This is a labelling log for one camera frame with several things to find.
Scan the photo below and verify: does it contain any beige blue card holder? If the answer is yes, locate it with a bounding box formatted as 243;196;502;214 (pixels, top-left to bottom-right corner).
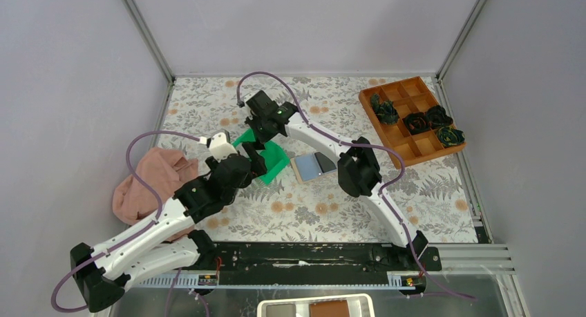
291;152;336;184

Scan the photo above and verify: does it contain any black credit card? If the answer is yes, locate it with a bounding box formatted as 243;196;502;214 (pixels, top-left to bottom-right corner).
314;152;337;175

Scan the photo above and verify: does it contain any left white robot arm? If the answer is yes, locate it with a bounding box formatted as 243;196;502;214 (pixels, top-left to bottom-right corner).
70;138;267;313

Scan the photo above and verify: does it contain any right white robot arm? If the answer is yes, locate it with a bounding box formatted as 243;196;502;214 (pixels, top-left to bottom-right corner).
237;90;428;270

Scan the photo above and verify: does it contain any green plastic bin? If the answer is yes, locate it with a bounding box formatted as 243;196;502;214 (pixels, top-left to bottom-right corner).
232;128;290;185

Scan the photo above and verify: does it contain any pink cloth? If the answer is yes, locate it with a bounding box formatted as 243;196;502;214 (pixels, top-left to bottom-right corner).
112;147;200;242

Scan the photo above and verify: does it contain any dark floral rolled sock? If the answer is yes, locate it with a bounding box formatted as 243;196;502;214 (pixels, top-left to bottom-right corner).
425;105;453;129
435;126;465;148
402;112;431;135
370;94;399;125

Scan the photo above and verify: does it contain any orange compartment tray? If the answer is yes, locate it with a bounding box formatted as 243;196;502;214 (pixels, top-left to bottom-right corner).
359;77;466;169

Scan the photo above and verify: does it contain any white device with screen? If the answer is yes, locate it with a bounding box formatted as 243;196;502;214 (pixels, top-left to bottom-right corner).
256;294;375;317

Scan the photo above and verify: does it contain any floral patterned table mat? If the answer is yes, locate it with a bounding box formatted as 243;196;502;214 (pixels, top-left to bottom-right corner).
158;76;478;243

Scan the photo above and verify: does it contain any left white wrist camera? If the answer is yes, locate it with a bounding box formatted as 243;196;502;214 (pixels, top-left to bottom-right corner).
206;129;237;162

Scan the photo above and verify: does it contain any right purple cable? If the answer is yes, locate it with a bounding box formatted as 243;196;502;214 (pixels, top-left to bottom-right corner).
236;71;477;303

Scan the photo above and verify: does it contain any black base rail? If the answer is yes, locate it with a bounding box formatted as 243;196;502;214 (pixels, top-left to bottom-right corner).
188;242;442;287

